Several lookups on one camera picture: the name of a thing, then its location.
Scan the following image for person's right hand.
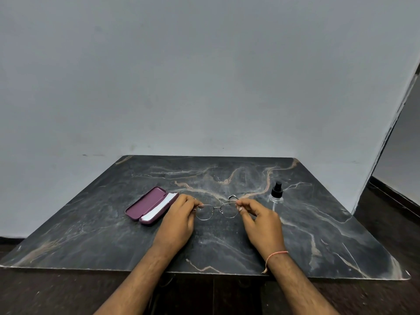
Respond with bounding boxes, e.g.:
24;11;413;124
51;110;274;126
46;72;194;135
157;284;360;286
235;197;289;259

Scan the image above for person's left hand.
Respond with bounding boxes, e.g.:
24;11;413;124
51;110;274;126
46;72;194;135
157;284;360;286
151;193;204;258

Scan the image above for white cleaning cloth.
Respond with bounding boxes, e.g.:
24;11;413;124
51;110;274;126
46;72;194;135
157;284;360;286
141;192;179;223

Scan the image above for maroon glasses case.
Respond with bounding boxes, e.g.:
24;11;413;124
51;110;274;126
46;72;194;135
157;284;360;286
125;186;179;225

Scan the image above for clear spray bottle black cap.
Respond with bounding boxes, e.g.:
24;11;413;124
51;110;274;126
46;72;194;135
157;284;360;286
268;181;284;212

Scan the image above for metal frame eyeglasses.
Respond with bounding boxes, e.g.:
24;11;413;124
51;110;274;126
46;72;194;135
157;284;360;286
193;194;243;221

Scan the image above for person's left forearm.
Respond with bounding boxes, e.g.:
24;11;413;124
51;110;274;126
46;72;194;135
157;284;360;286
93;247;175;315

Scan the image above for person's right forearm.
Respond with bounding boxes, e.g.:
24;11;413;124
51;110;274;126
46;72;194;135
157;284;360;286
267;254;340;315

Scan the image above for orange thread wrist bracelet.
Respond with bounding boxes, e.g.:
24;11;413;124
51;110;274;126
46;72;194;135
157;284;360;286
261;251;289;275

